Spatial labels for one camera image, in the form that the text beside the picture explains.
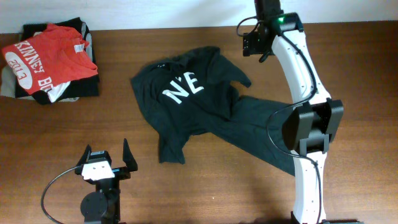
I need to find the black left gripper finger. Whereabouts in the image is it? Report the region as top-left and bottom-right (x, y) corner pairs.
(123, 138), (138, 172)
(76, 144), (91, 167)

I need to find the dark green t-shirt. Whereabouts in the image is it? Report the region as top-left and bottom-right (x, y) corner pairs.
(131, 46), (295, 175)

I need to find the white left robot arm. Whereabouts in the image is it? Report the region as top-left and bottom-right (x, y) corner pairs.
(75, 139), (138, 224)

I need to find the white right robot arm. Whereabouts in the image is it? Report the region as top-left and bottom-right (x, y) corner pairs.
(241, 0), (344, 223)

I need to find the white folded t-shirt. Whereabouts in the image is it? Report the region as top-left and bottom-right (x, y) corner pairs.
(47, 82), (70, 103)

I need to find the black folded t-shirt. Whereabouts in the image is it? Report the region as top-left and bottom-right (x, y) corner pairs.
(14, 17), (100, 105)

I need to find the red folded t-shirt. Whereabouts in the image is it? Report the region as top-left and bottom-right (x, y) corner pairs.
(1, 24), (98, 95)

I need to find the grey folded t-shirt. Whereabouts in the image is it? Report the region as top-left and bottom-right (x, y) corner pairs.
(1, 65), (79, 102)

